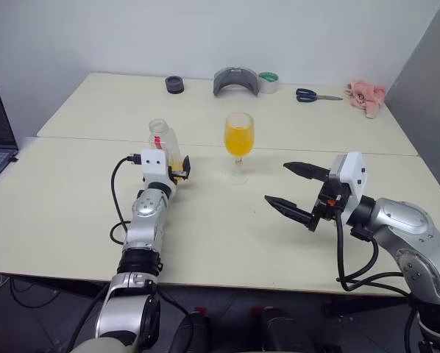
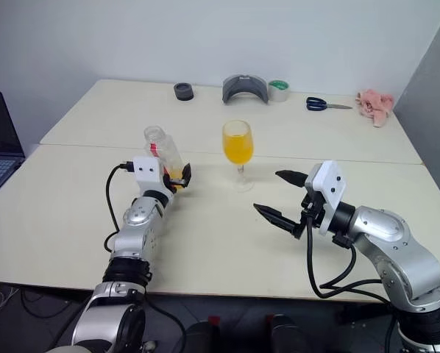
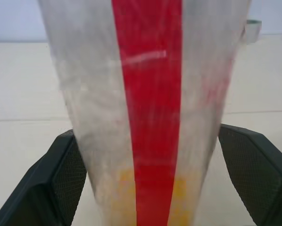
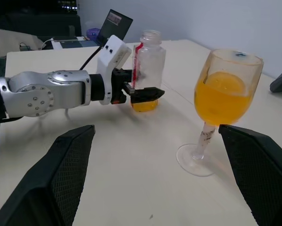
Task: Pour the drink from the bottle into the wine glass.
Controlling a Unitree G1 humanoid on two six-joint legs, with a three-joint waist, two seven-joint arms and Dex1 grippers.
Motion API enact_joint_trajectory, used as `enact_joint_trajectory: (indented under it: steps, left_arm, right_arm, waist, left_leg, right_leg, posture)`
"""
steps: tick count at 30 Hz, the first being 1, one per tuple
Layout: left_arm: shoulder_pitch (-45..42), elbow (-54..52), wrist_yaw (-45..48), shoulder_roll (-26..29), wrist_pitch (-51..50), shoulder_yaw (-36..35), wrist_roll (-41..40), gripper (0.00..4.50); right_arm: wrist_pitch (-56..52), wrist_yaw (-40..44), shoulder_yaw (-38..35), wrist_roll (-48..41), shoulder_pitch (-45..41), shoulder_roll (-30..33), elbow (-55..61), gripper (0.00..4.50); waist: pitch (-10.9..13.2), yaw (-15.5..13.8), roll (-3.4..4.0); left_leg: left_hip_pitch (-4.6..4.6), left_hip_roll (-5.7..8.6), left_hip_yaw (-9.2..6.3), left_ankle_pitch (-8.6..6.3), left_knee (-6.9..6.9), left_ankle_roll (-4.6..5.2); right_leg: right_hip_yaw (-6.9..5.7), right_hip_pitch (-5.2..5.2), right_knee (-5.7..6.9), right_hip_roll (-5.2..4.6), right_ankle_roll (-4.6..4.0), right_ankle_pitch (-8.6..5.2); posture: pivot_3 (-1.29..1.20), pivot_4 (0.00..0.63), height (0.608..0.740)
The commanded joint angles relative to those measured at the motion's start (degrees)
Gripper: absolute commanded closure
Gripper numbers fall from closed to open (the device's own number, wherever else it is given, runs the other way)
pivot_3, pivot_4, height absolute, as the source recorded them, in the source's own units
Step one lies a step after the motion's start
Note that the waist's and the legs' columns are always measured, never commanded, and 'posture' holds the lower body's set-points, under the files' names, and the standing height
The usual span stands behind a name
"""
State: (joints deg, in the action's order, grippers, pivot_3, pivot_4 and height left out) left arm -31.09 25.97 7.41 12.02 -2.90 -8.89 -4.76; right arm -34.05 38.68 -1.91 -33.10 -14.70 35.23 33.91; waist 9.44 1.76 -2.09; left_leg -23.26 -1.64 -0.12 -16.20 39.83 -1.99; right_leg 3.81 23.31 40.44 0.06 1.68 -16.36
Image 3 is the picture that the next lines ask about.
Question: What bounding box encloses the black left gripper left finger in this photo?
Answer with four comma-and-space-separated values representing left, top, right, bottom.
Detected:
0, 131, 88, 226

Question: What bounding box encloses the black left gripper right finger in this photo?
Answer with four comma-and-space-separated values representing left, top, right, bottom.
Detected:
216, 124, 282, 226

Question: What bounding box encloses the clear bottle with red tape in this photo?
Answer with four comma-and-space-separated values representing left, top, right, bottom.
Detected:
36, 0, 254, 226

